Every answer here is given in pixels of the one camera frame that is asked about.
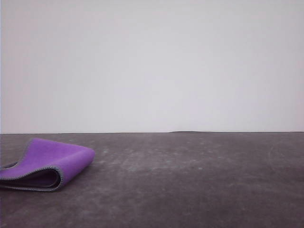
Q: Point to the purple towel with grey hem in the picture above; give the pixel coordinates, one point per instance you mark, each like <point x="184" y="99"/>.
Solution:
<point x="59" y="156"/>

